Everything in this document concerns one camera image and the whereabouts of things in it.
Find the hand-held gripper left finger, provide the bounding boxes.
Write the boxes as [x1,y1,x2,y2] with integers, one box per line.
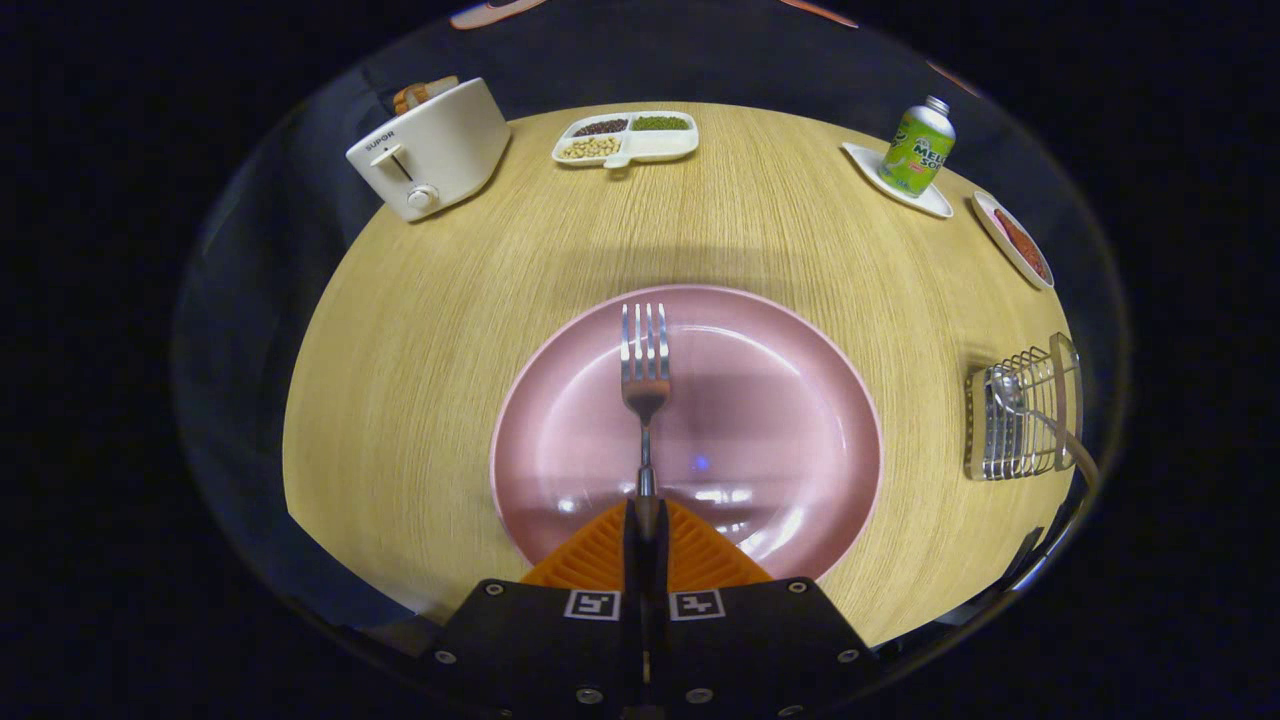
[432,498,646,720]

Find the white toaster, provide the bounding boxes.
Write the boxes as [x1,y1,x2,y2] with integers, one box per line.
[345,78,512,223]

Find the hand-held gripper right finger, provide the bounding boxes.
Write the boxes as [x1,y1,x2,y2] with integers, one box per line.
[645,498,887,720]

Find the white square coaster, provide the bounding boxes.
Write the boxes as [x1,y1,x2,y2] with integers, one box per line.
[841,141,954,220]

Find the green soda bottle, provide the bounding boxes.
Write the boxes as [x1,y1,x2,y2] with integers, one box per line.
[878,95,957,198]

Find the divided white dish with beans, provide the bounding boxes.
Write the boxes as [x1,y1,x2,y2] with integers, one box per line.
[552,110,701,170]

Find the metal fork with wooden handle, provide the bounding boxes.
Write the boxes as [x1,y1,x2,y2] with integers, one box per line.
[620,302,673,546]

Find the metal wire cutlery rack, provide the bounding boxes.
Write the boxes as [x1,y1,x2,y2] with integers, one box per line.
[964,332,1085,482]

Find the toasted bread slices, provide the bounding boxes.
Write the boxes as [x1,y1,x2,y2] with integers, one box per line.
[392,75,461,116]

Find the metal spoon with wooden handle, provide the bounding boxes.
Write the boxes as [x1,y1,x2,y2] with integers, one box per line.
[985,365,1101,493]

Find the white oval plate of food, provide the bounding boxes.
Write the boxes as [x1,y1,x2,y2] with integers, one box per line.
[972,190,1056,292]

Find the pink round plate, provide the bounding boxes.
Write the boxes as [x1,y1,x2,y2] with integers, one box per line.
[489,284,884,583]

